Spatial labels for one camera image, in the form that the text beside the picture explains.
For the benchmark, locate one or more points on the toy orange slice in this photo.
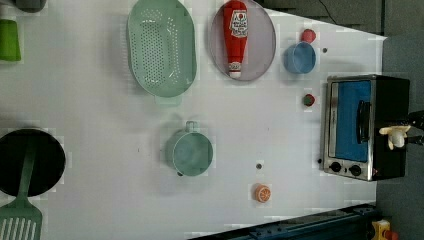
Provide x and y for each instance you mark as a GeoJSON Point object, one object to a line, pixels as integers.
{"type": "Point", "coordinates": [262, 193]}

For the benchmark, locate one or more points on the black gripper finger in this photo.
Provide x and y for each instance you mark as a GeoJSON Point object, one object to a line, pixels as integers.
{"type": "Point", "coordinates": [416, 119]}
{"type": "Point", "coordinates": [418, 140]}

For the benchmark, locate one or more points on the black frying pan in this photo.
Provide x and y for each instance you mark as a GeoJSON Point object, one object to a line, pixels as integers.
{"type": "Point", "coordinates": [49, 163]}

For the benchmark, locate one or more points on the peeled toy banana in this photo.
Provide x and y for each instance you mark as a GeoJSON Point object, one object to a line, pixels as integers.
{"type": "Point", "coordinates": [396, 135]}

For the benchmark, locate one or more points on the blue metal frame rail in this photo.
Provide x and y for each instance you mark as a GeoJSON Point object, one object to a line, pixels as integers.
{"type": "Point", "coordinates": [350, 223]}

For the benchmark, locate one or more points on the green slotted spatula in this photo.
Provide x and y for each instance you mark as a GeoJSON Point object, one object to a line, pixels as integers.
{"type": "Point", "coordinates": [21, 220]}

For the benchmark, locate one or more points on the dark grey bowl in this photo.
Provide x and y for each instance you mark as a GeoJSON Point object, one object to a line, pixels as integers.
{"type": "Point", "coordinates": [30, 6]}

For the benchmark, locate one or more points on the red toy ketchup bottle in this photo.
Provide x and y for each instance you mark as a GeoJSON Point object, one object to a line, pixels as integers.
{"type": "Point", "coordinates": [235, 28]}

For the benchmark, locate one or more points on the mint green colander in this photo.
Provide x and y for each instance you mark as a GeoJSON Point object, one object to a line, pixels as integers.
{"type": "Point", "coordinates": [162, 51]}

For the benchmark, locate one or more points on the teal mug with handle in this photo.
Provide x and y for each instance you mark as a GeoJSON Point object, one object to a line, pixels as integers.
{"type": "Point", "coordinates": [188, 151]}

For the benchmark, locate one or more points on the silver black toaster oven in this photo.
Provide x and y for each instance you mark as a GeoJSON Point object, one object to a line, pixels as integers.
{"type": "Point", "coordinates": [356, 108]}

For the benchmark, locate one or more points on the green cup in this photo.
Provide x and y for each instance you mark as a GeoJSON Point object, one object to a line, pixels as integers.
{"type": "Point", "coordinates": [9, 41]}

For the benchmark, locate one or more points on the grey round plate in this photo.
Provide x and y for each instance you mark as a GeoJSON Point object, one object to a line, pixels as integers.
{"type": "Point", "coordinates": [260, 47]}

